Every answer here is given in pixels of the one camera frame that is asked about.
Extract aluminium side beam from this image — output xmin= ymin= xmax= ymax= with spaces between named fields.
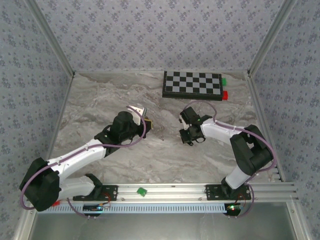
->
xmin=245 ymin=71 xmax=312 ymax=240
xmin=13 ymin=72 xmax=76 ymax=240

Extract slotted grey cable duct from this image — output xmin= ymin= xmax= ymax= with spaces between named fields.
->
xmin=36 ymin=201 xmax=230 ymax=214

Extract grey metal shelf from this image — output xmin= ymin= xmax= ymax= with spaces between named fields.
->
xmin=29 ymin=212 xmax=301 ymax=240

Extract small circuit board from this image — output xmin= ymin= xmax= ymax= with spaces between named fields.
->
xmin=82 ymin=203 xmax=105 ymax=213
xmin=224 ymin=203 xmax=244 ymax=216

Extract aluminium frame post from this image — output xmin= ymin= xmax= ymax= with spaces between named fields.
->
xmin=247 ymin=0 xmax=300 ymax=77

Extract black grey chessboard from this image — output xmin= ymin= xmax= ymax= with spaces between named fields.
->
xmin=161 ymin=70 xmax=224 ymax=102

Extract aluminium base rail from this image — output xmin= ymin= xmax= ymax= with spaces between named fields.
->
xmin=57 ymin=183 xmax=300 ymax=203

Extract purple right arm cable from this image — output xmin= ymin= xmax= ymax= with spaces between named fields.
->
xmin=183 ymin=99 xmax=276 ymax=218

